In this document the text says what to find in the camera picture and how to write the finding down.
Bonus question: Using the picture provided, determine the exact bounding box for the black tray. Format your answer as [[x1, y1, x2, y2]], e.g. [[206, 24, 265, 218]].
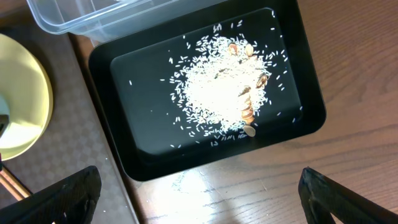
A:
[[88, 1, 326, 181]]

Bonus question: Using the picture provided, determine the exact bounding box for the pile of rice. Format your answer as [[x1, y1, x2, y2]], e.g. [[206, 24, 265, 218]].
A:
[[127, 9, 304, 149]]

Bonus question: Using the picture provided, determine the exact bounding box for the wooden chopstick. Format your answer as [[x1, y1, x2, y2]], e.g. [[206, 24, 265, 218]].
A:
[[1, 167, 32, 201]]

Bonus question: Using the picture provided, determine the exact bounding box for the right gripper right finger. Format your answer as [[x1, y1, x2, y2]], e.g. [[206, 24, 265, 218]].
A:
[[298, 167, 397, 224]]

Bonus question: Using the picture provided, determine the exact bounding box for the yellow plate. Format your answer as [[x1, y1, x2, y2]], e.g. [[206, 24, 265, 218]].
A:
[[1, 34, 53, 161]]

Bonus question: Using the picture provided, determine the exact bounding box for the clear plastic bin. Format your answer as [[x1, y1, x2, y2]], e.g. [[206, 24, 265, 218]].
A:
[[27, 0, 223, 42]]

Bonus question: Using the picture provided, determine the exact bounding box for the brown serving tray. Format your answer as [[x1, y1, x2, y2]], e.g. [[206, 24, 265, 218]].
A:
[[1, 26, 137, 223]]

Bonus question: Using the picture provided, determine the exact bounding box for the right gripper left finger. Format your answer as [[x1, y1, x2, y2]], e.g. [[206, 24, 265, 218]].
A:
[[1, 166, 101, 224]]

